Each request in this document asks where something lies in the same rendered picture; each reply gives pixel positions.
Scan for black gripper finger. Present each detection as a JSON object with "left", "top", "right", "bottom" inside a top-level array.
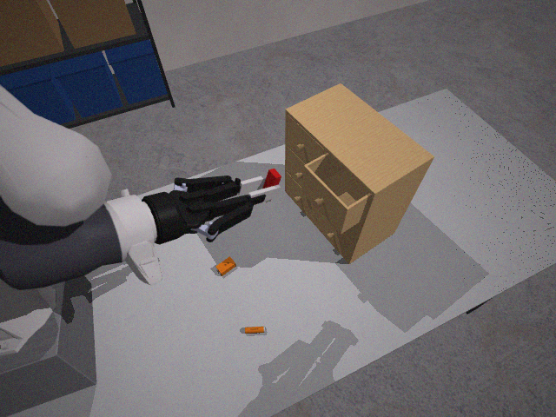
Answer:
[
  {"left": 174, "top": 175, "right": 267, "bottom": 202},
  {"left": 189, "top": 185, "right": 281, "bottom": 242}
]

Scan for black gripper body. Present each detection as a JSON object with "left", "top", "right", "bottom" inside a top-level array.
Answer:
[{"left": 142, "top": 190, "right": 209, "bottom": 245}]

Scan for red and white eraser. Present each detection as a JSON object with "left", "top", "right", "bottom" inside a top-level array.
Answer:
[{"left": 263, "top": 169, "right": 281, "bottom": 203}]

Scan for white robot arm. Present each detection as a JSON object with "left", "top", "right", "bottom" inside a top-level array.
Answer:
[{"left": 0, "top": 85, "right": 162, "bottom": 355}]

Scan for orange aa battery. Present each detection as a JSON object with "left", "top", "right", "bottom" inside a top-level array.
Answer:
[{"left": 245, "top": 327, "right": 266, "bottom": 334}]

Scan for small tan wooden chest of drawers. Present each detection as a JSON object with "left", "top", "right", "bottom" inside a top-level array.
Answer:
[{"left": 285, "top": 83, "right": 434, "bottom": 264}]

